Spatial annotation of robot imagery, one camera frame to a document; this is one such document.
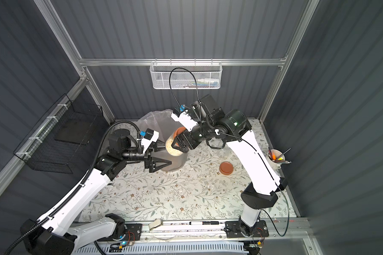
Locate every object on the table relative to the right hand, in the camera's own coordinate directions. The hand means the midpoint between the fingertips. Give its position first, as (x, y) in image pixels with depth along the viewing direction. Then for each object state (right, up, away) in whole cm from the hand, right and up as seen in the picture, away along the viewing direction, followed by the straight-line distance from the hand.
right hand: (182, 139), depth 59 cm
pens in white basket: (+8, +32, +33) cm, 47 cm away
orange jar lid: (+24, -18, +35) cm, 46 cm away
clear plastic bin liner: (-14, +9, +30) cm, 34 cm away
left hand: (-5, -7, +3) cm, 9 cm away
